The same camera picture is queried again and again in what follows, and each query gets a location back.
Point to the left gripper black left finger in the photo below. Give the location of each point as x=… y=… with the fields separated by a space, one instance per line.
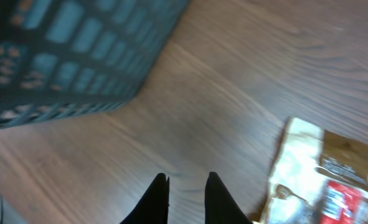
x=153 y=207

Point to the beige snack bag red label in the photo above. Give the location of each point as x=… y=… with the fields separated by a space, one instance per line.
x=317 y=177

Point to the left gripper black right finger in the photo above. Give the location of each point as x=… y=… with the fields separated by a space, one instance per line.
x=220 y=207

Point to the grey plastic mesh basket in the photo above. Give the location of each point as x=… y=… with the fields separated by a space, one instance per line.
x=64 y=58

